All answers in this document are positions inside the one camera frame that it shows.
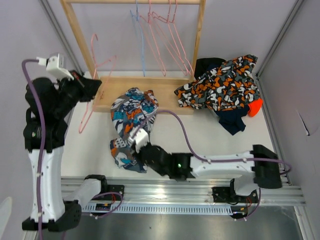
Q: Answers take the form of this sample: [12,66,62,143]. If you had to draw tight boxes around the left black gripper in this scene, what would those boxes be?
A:
[54,68,102,116]

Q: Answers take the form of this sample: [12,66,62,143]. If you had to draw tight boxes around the blue wire hanger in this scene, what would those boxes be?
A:
[130,0,146,77]

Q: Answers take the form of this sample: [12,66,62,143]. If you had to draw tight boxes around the navy blue shorts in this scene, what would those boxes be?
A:
[215,108,248,136]

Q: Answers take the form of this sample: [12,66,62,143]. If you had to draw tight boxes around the black shorts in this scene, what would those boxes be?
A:
[194,57,226,79]

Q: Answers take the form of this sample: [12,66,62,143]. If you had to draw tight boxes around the orange grey camouflage shorts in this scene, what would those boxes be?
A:
[174,54,260,112]

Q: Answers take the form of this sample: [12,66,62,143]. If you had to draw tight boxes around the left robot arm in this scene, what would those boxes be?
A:
[21,70,109,232]

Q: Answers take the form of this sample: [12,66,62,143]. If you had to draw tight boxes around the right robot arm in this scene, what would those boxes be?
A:
[131,143,283,202]

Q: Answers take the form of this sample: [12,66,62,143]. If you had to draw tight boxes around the wooden clothes rack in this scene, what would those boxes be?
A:
[60,0,206,115]

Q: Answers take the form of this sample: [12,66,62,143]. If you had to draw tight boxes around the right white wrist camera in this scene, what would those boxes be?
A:
[127,128,150,148]

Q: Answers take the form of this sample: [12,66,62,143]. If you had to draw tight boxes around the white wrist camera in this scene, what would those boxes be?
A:
[36,53,74,80]
[127,128,150,148]

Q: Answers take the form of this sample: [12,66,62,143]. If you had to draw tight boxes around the aluminium mounting rail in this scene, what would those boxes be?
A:
[61,176,306,207]

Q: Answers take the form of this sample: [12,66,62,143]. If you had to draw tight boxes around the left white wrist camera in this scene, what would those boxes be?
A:
[36,53,74,80]

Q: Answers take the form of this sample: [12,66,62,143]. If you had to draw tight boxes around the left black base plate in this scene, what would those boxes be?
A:
[99,184,125,201]

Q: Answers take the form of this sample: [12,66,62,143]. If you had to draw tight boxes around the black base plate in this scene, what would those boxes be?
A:
[211,186,258,205]
[99,184,125,201]

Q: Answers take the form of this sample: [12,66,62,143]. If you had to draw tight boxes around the slotted cable duct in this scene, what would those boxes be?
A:
[82,203,233,216]

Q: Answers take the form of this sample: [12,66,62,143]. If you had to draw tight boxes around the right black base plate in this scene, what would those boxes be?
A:
[211,186,258,205]

